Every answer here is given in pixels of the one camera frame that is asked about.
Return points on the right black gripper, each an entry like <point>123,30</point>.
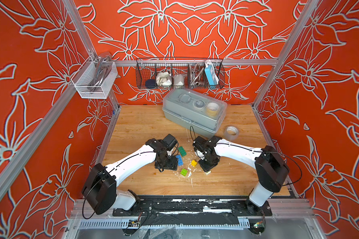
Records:
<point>205,169</point>

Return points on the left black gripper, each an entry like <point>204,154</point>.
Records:
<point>173,166</point>

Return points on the blue lego brick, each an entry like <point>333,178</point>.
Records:
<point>180,161</point>

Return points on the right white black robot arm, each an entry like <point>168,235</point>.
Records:
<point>271,169</point>

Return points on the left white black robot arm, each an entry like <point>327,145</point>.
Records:
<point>100,188</point>

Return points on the dark green lego brick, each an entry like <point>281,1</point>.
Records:
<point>182,151</point>

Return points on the clear tape roll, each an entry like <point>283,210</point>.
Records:
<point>231,133</point>

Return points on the grey plastic toolbox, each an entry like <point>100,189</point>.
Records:
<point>189,108</point>

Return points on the white crumpled item in basket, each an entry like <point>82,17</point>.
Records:
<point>163,79</point>

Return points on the blue box in basket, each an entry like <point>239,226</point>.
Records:
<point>211,76</point>

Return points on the clear plastic bin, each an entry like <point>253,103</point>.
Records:
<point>94,80</point>

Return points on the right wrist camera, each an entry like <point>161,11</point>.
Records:
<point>199,154</point>

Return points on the black wire basket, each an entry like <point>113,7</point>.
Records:
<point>186,73</point>

